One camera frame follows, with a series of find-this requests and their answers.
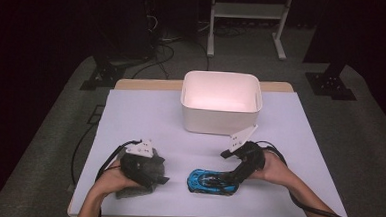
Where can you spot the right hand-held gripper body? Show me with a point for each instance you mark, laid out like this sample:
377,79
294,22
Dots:
250,158

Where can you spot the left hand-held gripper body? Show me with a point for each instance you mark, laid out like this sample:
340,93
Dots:
138,167

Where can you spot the pale lilac table mat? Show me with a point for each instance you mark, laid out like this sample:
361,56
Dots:
120,124

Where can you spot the person's right hand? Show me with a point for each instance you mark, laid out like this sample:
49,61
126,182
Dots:
274,169

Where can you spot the white plastic bin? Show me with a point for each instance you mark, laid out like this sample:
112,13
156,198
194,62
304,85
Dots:
219,118

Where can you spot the white metal stand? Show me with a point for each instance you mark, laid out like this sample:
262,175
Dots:
247,10

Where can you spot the person's left hand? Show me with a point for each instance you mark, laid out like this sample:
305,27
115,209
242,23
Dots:
113,179

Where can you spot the black stand base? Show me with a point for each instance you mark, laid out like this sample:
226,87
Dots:
330,85
104,75

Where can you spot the grey cloth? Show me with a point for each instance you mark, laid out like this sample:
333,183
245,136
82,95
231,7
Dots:
154,168

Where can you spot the wooden table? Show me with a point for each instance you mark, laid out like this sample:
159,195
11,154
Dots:
149,84

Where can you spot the blue toy car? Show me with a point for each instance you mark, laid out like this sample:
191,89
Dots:
207,186

